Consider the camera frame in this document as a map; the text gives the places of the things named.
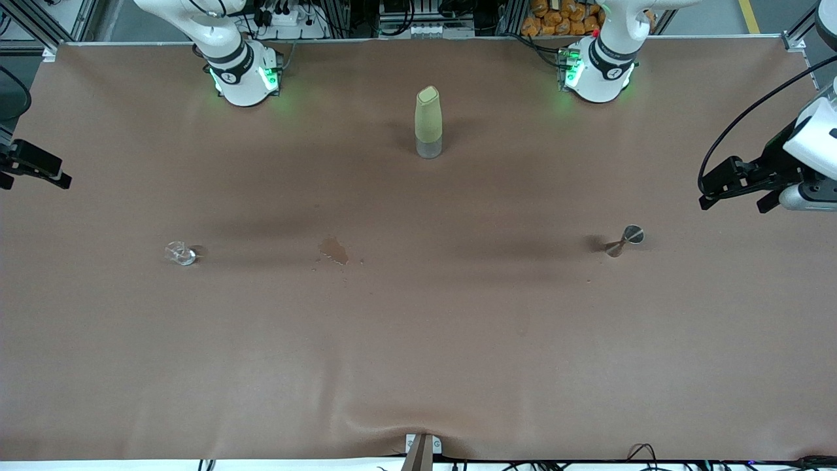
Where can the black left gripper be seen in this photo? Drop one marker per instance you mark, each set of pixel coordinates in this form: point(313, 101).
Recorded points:
point(774, 161)

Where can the steel double jigger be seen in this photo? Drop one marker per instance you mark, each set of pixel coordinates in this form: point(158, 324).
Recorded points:
point(632, 233)

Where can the clear glass cup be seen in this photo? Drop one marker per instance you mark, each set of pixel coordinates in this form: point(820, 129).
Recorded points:
point(182, 255)

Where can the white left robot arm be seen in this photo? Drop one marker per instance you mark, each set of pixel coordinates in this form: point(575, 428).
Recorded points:
point(598, 82)

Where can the orange snack packet pile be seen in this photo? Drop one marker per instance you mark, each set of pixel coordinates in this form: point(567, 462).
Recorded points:
point(556, 19)

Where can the white power strip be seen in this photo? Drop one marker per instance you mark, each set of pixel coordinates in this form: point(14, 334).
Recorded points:
point(288, 17)

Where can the dark liquid stain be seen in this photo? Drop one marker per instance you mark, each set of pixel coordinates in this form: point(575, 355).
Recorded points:
point(333, 248)

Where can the green bottle with clear base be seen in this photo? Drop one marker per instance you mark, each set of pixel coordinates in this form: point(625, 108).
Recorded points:
point(428, 121)

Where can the white multi-socket block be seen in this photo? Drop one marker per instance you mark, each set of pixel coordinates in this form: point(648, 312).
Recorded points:
point(418, 30)

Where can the brown table mat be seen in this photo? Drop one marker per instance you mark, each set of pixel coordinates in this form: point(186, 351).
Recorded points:
point(418, 360)

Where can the aluminium frame strut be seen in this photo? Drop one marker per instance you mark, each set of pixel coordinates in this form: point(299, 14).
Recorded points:
point(39, 23)
point(801, 29)

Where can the grey metal table bracket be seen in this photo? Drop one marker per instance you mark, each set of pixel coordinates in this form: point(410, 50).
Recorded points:
point(410, 445)

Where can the brown wooden post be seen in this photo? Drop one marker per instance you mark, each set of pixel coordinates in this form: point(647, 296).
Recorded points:
point(418, 458)

